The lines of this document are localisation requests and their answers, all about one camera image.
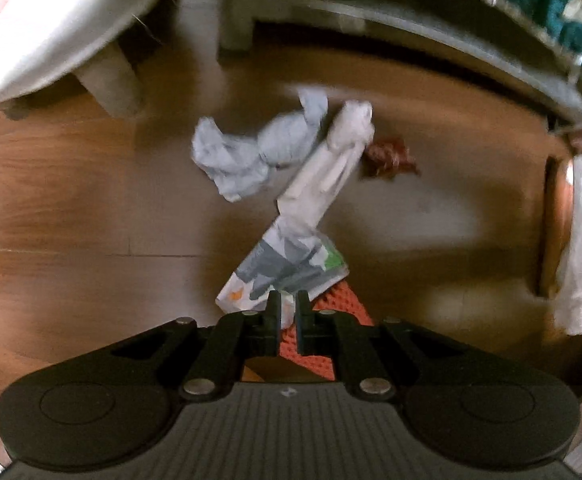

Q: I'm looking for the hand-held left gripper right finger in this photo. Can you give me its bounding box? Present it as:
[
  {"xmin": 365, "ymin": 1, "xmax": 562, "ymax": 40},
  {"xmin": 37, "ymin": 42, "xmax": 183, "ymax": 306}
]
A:
[{"xmin": 296, "ymin": 291, "xmax": 468, "ymax": 402}]

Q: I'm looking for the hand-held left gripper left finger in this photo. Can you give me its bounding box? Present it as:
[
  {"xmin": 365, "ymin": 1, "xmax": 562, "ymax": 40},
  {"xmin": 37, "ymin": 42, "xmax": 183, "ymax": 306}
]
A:
[{"xmin": 111, "ymin": 290, "xmax": 280, "ymax": 402}]

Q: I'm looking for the orange mesh net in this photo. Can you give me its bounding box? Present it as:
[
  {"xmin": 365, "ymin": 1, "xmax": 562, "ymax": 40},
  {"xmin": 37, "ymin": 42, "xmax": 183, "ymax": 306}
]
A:
[{"xmin": 241, "ymin": 280, "xmax": 375, "ymax": 383}]

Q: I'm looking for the white patterned sock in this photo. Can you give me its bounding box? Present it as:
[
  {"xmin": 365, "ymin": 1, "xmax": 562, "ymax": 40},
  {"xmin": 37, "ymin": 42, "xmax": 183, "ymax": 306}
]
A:
[{"xmin": 215, "ymin": 100, "xmax": 376, "ymax": 328}]

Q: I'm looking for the light blue crumpled cloth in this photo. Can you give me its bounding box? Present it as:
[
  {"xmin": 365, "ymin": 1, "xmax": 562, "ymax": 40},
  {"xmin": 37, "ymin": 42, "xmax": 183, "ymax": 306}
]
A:
[{"xmin": 192, "ymin": 87, "xmax": 330, "ymax": 204}]

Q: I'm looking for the small reddish-brown cloth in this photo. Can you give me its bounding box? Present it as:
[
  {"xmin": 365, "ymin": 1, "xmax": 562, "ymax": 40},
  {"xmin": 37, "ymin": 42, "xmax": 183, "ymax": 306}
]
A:
[{"xmin": 360, "ymin": 136, "xmax": 423, "ymax": 181}]

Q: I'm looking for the white small table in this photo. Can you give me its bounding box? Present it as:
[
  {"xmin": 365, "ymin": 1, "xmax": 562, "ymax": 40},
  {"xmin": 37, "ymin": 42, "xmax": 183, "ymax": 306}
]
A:
[{"xmin": 0, "ymin": 0, "xmax": 256, "ymax": 120}]

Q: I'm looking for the brown wooden post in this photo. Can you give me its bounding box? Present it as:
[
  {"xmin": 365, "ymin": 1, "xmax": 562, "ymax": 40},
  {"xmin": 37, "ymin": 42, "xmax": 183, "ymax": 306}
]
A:
[{"xmin": 538, "ymin": 154, "xmax": 575, "ymax": 300}]

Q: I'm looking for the grey bed frame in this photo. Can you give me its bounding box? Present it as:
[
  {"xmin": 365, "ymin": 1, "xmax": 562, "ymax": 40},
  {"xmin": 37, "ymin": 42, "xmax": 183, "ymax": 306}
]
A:
[{"xmin": 251, "ymin": 0, "xmax": 582, "ymax": 128}]

